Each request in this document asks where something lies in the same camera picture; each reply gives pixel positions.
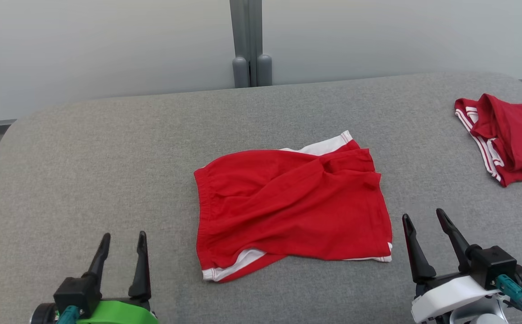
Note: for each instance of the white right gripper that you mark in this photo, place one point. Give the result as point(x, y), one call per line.
point(450, 297)

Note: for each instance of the grey fabric sofa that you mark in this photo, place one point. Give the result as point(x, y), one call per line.
point(108, 180)

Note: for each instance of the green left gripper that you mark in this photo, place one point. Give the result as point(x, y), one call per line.
point(121, 312)

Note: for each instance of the red white shorts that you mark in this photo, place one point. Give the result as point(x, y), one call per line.
point(288, 207)

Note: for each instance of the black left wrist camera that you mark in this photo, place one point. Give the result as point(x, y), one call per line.
point(76, 294)

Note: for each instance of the grey partition post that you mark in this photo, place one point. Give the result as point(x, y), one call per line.
point(247, 27)

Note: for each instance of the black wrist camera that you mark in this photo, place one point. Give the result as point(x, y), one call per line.
point(492, 265)
point(76, 294)

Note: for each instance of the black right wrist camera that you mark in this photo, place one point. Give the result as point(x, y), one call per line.
point(492, 265)

